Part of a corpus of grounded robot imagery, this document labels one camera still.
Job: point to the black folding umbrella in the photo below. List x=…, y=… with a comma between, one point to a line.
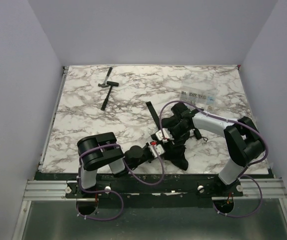
x=175, y=148

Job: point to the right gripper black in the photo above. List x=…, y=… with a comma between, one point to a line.
x=171, y=130

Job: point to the aluminium frame rail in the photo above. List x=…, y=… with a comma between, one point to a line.
x=259, y=214

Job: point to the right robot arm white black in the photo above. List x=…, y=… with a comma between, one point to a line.
x=241, y=136

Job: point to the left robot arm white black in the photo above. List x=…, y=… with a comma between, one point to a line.
x=99, y=150

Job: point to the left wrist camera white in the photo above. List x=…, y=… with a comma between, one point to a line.
x=156, y=150

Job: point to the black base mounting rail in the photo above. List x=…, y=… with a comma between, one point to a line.
x=146, y=191

